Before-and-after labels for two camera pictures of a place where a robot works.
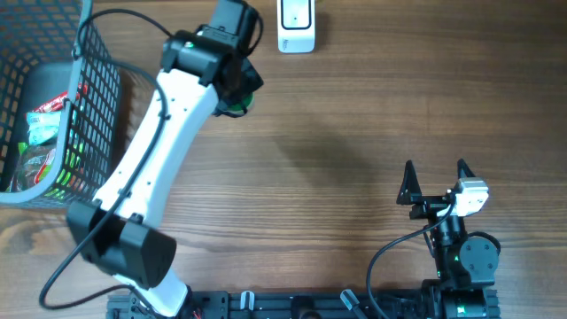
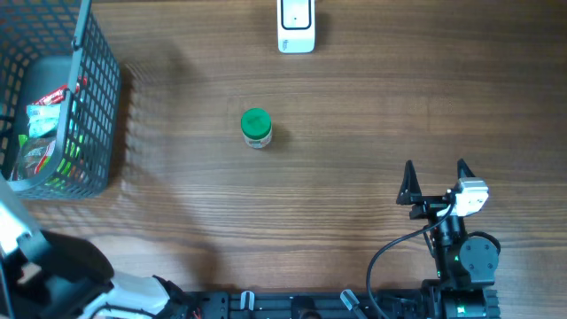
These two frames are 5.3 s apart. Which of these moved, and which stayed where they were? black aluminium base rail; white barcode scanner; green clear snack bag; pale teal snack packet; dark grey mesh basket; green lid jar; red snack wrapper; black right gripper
Moved: green clear snack bag; red snack wrapper; green lid jar; pale teal snack packet
Stayed: dark grey mesh basket; black aluminium base rail; white barcode scanner; black right gripper
